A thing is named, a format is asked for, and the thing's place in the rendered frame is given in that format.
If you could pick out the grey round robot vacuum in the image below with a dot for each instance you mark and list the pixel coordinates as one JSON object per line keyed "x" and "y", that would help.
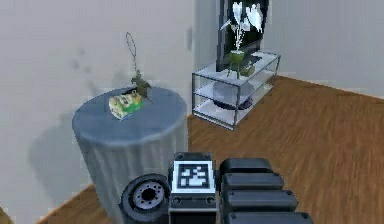
{"x": 230, "y": 95}

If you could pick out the round grey-blue draped table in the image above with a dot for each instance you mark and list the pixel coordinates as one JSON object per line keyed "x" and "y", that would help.
{"x": 133, "y": 133}

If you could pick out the white-leaved plant in green pot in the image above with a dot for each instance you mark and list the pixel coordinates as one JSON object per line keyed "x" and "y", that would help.
{"x": 240, "y": 50}

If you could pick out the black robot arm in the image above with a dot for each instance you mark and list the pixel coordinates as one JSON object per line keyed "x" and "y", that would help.
{"x": 250, "y": 193}

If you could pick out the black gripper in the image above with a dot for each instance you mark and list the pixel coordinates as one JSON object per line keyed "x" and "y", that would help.
{"x": 146, "y": 196}

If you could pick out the black television set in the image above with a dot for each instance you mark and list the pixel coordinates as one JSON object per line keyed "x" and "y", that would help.
{"x": 226, "y": 36}

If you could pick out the green yellow patterned box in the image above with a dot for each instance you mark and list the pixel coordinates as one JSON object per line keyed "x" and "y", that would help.
{"x": 126, "y": 104}

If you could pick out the glass shelf television stand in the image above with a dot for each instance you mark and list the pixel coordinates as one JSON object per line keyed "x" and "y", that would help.
{"x": 233, "y": 86}

